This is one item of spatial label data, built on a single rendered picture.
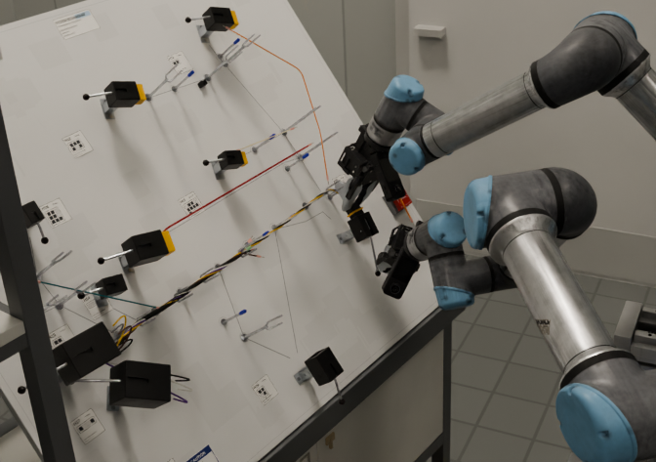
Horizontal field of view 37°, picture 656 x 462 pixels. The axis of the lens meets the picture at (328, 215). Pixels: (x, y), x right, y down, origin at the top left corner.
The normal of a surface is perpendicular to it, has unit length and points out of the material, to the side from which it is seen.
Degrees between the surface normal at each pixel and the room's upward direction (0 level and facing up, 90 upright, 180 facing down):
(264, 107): 52
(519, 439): 0
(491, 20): 90
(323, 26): 90
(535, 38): 90
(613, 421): 47
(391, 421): 90
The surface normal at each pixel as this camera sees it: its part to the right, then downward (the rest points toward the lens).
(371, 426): 0.80, 0.24
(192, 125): 0.60, -0.36
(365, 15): -0.43, 0.43
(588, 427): -0.93, 0.24
